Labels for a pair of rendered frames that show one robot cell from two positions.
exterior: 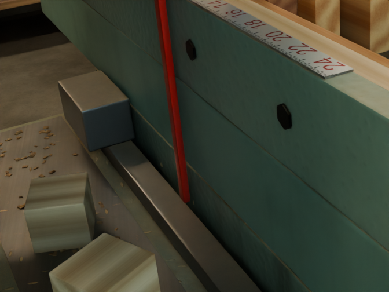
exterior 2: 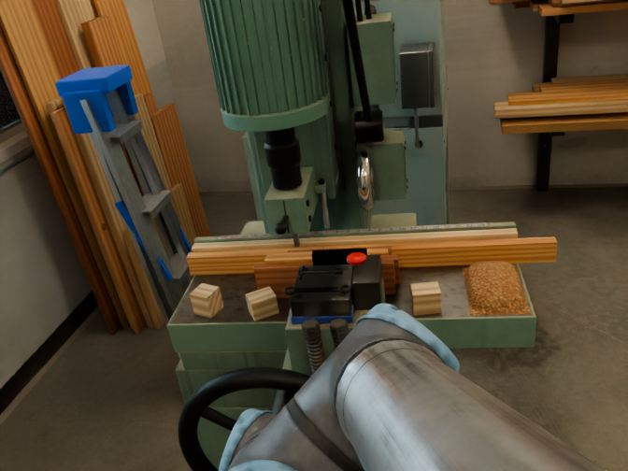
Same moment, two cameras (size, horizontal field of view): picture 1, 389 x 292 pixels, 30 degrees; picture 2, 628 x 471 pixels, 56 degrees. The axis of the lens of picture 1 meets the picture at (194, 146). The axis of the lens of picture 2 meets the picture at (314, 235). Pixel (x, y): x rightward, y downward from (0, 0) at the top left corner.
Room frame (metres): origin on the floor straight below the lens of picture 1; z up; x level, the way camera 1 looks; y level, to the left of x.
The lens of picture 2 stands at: (0.95, -0.83, 1.48)
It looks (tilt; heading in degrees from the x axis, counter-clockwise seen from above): 28 degrees down; 122
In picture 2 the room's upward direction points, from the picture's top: 8 degrees counter-clockwise
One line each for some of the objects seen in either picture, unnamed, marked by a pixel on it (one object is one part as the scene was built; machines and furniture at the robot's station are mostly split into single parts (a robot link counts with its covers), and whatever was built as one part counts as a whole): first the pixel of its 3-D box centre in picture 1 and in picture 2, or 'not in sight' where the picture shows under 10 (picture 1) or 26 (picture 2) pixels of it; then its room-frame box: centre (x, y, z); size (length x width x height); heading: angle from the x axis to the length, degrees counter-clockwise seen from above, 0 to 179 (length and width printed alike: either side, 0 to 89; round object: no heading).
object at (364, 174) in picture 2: not in sight; (365, 178); (0.49, 0.13, 1.02); 0.12 x 0.03 x 0.12; 111
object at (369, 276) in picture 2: not in sight; (337, 286); (0.58, -0.18, 0.99); 0.13 x 0.11 x 0.06; 21
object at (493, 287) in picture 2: not in sight; (494, 279); (0.76, 0.00, 0.92); 0.14 x 0.09 x 0.04; 111
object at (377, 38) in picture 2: not in sight; (373, 59); (0.48, 0.22, 1.23); 0.09 x 0.08 x 0.15; 111
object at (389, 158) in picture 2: not in sight; (382, 165); (0.50, 0.19, 1.02); 0.09 x 0.07 x 0.12; 21
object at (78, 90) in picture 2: not in sight; (160, 247); (-0.41, 0.38, 0.58); 0.27 x 0.25 x 1.16; 18
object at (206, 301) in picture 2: not in sight; (206, 300); (0.33, -0.20, 0.92); 0.04 x 0.04 x 0.04; 0
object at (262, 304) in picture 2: not in sight; (262, 303); (0.43, -0.18, 0.92); 0.04 x 0.03 x 0.04; 52
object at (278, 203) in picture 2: not in sight; (293, 203); (0.41, -0.02, 1.03); 0.14 x 0.07 x 0.09; 111
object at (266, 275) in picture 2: not in sight; (324, 279); (0.50, -0.10, 0.93); 0.24 x 0.01 x 0.06; 21
